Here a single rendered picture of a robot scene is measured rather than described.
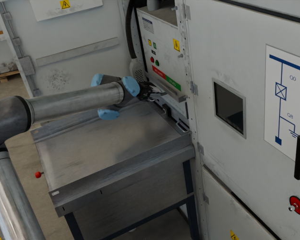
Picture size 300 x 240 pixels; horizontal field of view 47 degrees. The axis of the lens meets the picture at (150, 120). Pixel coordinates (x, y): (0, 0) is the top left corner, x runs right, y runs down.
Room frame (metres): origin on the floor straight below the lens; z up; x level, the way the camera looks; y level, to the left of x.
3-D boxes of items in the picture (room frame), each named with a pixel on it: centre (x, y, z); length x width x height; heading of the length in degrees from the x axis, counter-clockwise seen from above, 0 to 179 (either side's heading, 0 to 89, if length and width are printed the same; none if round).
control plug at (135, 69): (1.75, 0.02, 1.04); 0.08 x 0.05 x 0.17; 109
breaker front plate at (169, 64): (1.58, -0.12, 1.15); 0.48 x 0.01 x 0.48; 19
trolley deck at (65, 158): (1.45, 0.24, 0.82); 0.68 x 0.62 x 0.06; 109
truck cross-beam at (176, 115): (1.58, -0.13, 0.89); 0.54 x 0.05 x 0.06; 19
